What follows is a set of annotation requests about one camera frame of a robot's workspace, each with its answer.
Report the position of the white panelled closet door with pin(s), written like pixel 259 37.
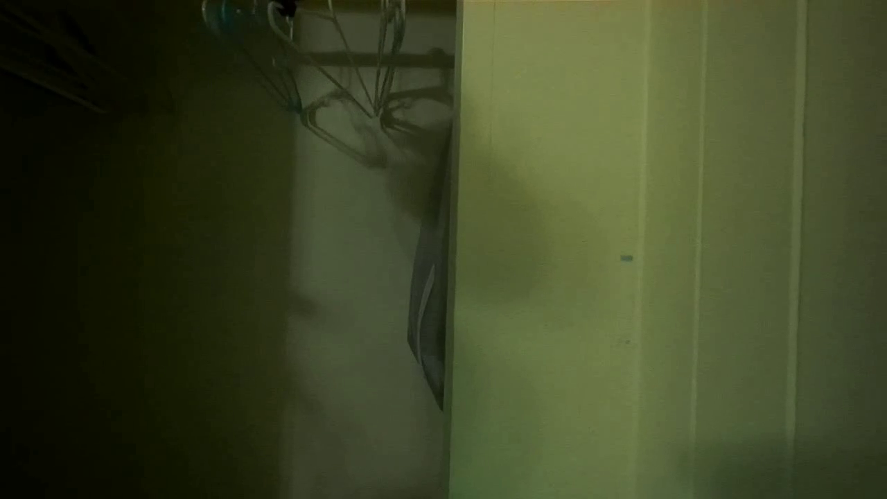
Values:
pixel 667 252

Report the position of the dark grey hanging garment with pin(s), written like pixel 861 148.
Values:
pixel 434 295

